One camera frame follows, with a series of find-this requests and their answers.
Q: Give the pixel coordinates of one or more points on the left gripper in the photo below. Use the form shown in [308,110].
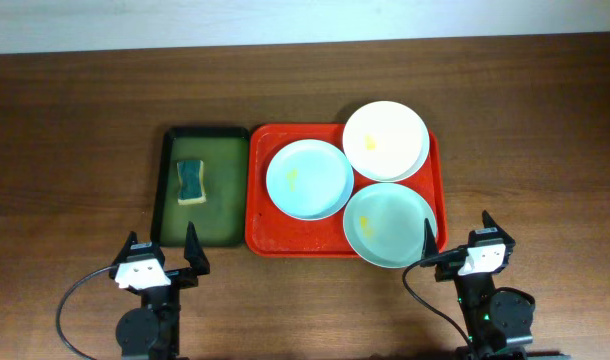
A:
[180,275]

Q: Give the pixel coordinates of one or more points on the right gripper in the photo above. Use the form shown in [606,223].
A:
[503,241]

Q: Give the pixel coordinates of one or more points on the green and yellow sponge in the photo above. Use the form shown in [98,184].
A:
[191,182]

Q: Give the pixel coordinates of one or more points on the pale green plate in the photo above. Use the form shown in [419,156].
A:
[384,224]

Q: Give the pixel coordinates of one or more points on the white plate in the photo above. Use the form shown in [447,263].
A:
[385,141]

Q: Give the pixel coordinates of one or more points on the light blue plate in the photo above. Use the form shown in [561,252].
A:
[309,180]

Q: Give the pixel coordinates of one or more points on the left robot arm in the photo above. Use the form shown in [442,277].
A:
[152,330]

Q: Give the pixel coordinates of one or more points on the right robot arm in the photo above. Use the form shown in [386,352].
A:
[498,319]

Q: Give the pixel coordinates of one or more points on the dark green tray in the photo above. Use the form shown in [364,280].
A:
[219,221]

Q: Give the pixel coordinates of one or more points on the red plastic tray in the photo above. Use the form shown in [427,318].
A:
[271,233]

